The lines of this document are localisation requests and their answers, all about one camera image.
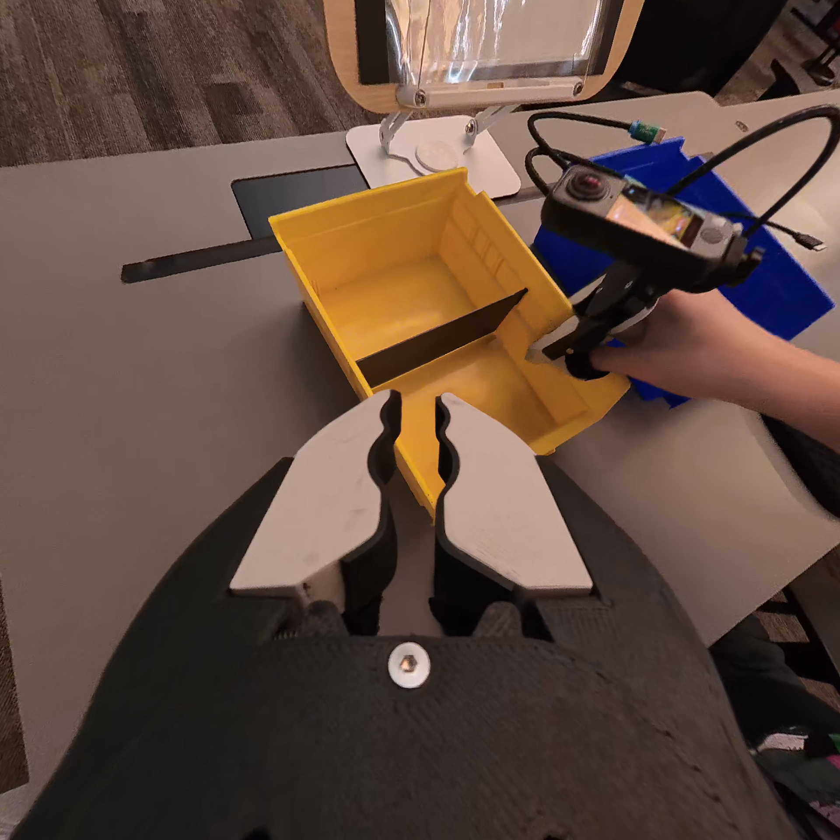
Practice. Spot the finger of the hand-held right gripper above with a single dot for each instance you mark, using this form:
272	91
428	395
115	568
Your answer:
587	295
548	344

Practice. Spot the printed instruction sheet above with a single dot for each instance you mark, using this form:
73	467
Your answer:
492	39

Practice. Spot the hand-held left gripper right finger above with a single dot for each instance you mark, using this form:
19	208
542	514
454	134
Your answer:
512	518

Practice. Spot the blue plastic bin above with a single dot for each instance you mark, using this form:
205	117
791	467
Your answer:
774	295

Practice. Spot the yellow plastic bin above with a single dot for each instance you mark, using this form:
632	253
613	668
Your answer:
394	308

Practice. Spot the black bin divider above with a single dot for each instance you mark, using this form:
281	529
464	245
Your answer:
446	338

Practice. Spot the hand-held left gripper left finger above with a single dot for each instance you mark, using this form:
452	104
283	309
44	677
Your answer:
308	518

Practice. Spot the person's right hand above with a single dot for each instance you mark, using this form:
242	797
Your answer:
676	341

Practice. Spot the black office chair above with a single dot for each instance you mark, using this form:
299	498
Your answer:
689	39

